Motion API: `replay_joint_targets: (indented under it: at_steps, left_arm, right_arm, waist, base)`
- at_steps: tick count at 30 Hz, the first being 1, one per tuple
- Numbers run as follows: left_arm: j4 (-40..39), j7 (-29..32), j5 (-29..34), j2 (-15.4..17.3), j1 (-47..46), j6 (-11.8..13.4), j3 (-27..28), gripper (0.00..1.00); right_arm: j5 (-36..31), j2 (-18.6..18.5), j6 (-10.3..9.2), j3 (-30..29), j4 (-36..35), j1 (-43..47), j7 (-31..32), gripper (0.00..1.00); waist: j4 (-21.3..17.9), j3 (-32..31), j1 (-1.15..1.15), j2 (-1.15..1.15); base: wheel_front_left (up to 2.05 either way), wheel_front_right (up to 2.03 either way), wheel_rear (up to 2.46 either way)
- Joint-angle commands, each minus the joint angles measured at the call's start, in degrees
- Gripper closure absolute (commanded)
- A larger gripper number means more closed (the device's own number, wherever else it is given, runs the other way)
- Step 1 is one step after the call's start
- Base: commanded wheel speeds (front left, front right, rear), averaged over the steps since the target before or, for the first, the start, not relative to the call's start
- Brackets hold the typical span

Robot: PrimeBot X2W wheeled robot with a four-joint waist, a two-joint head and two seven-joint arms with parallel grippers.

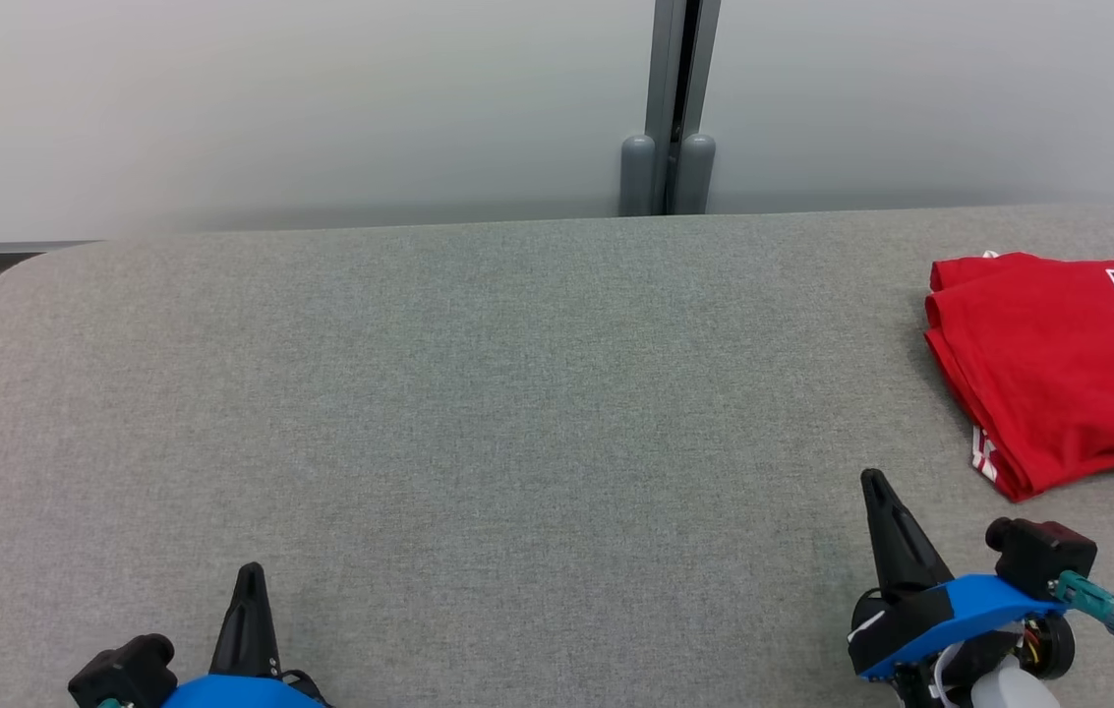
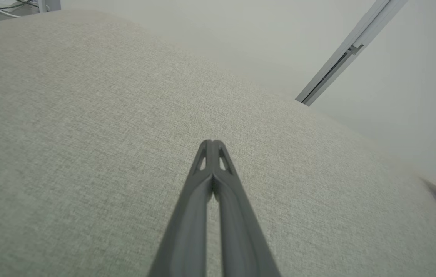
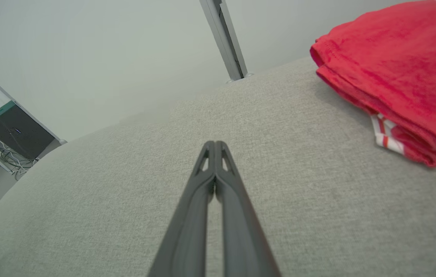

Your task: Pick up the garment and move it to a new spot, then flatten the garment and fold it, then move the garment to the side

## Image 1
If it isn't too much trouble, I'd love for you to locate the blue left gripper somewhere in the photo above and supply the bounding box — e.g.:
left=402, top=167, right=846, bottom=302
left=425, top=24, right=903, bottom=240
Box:
left=161, top=562, right=332, bottom=708

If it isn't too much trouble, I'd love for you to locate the red white basketball jersey tee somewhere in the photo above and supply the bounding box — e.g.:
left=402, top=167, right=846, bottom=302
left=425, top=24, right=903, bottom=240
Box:
left=924, top=252, right=1114, bottom=503

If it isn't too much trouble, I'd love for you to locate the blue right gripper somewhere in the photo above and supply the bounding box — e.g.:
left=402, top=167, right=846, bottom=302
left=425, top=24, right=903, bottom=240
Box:
left=848, top=469, right=1078, bottom=685

